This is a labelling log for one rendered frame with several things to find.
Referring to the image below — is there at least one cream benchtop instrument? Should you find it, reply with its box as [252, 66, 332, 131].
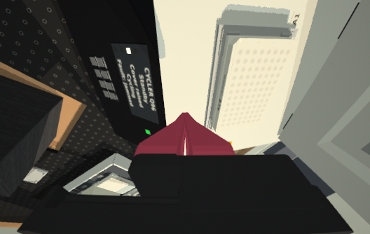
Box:
[57, 0, 370, 225]

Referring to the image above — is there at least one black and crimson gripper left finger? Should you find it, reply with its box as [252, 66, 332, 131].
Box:
[133, 112, 185, 157]

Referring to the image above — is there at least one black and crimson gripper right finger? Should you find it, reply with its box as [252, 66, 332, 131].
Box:
[185, 112, 235, 156]

